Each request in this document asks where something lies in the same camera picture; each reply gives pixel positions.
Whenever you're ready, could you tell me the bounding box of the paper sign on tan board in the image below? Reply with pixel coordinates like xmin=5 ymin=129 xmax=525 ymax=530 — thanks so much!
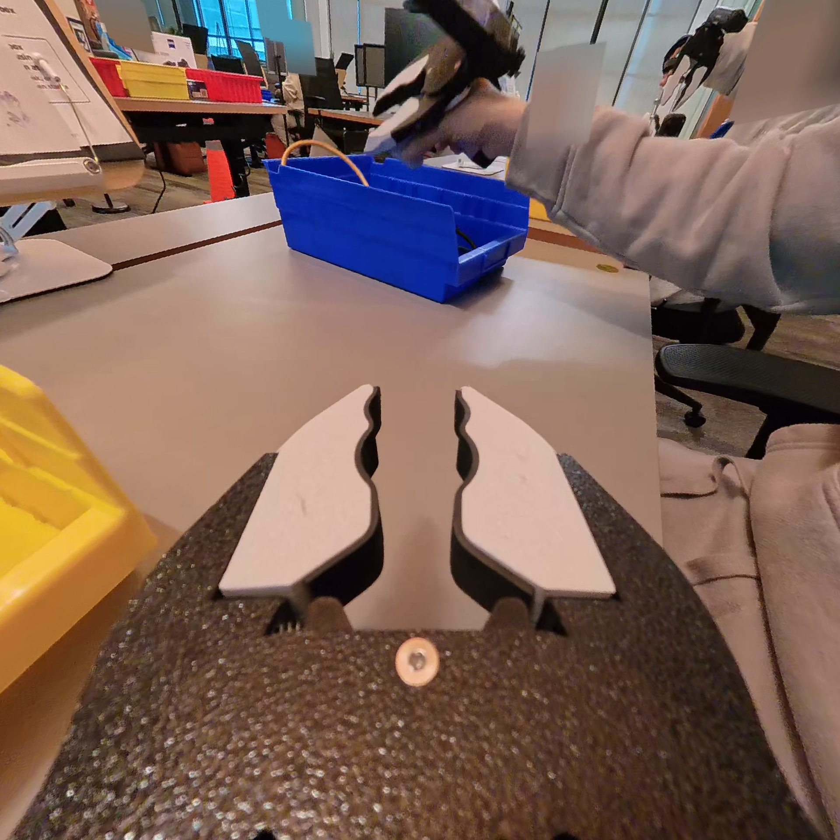
xmin=0 ymin=0 xmax=147 ymax=206

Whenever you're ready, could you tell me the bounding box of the black mesh office chair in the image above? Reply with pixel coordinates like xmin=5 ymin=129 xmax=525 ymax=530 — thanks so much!
xmin=655 ymin=344 xmax=840 ymax=462

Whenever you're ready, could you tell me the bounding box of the yellow plastic bin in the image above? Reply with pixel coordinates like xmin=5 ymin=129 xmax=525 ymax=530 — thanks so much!
xmin=0 ymin=364 xmax=158 ymax=695

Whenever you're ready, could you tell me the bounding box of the background wooden table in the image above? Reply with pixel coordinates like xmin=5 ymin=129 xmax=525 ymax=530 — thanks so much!
xmin=112 ymin=96 xmax=291 ymax=198

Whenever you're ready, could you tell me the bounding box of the person's beige sweatshirt torso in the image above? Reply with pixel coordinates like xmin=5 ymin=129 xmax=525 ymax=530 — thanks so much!
xmin=658 ymin=423 xmax=840 ymax=840

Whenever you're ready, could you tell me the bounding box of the yellow storage bin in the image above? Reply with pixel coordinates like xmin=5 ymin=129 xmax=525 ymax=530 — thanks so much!
xmin=118 ymin=61 xmax=192 ymax=101

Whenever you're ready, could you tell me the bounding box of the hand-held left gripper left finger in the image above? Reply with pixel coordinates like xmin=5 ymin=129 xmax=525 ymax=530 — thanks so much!
xmin=218 ymin=384 xmax=385 ymax=634

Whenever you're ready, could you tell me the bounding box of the person's right forearm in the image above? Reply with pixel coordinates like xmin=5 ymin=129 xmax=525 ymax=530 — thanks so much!
xmin=505 ymin=105 xmax=840 ymax=317

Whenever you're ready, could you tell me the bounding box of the orange traffic cone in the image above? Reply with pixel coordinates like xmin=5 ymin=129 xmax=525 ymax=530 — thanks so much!
xmin=206 ymin=140 xmax=238 ymax=203

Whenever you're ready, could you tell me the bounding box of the blue plastic bin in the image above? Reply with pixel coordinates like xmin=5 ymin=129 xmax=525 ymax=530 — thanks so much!
xmin=264 ymin=153 xmax=531 ymax=305

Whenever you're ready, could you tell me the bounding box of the silver stand base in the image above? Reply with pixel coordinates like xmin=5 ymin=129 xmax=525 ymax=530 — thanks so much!
xmin=0 ymin=202 xmax=114 ymax=305

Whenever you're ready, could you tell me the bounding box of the black hand-shaped device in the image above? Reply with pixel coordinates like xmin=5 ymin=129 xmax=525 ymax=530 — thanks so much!
xmin=661 ymin=7 xmax=750 ymax=114

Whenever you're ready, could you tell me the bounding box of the black computer monitor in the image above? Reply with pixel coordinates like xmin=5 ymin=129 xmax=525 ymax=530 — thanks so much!
xmin=353 ymin=42 xmax=389 ymax=90

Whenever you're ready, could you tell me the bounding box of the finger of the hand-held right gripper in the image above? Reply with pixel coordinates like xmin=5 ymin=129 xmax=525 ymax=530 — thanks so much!
xmin=364 ymin=121 xmax=438 ymax=159
xmin=373 ymin=38 xmax=469 ymax=123

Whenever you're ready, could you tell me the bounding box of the long red storage bin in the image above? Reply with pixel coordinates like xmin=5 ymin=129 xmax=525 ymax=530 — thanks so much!
xmin=185 ymin=67 xmax=265 ymax=105

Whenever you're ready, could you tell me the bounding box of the grey desk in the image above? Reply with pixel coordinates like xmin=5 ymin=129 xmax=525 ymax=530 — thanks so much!
xmin=0 ymin=192 xmax=664 ymax=631

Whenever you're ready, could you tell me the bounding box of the person's right hand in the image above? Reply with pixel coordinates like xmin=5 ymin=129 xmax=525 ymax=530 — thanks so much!
xmin=397 ymin=79 xmax=530 ymax=170

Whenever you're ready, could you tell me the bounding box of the orange cable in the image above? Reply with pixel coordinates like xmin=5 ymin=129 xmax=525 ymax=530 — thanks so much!
xmin=281 ymin=138 xmax=373 ymax=189

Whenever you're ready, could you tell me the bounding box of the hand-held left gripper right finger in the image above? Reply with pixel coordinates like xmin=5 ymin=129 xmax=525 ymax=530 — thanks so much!
xmin=451 ymin=385 xmax=618 ymax=634

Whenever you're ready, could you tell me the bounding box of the small red storage bin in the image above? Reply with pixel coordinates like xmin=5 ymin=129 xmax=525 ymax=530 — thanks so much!
xmin=89 ymin=57 xmax=130 ymax=98

